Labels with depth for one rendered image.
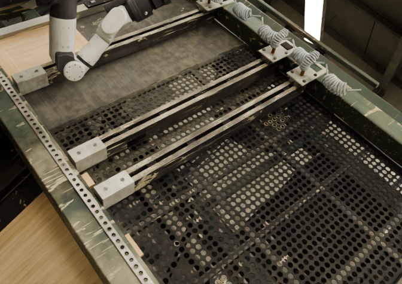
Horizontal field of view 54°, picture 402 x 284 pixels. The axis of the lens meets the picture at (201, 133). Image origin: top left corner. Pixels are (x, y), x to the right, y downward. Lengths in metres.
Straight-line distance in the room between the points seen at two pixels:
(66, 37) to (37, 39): 0.58
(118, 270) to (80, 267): 0.35
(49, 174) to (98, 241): 0.31
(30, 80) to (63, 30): 0.37
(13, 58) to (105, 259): 1.07
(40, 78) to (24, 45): 0.29
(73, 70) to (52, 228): 0.63
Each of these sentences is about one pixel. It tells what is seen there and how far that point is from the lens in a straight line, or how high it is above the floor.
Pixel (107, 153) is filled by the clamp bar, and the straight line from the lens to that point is 1.53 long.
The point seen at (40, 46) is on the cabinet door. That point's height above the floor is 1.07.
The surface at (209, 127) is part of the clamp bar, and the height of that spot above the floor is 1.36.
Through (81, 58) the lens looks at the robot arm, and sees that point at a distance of 1.57.
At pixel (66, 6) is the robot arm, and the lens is 1.48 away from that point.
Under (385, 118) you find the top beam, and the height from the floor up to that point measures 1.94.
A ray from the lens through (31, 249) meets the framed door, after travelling 1.76.
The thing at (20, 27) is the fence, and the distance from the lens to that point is 2.13.
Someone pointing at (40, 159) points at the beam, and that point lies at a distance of 1.53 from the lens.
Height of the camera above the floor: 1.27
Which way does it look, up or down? 2 degrees up
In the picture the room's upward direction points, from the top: 46 degrees clockwise
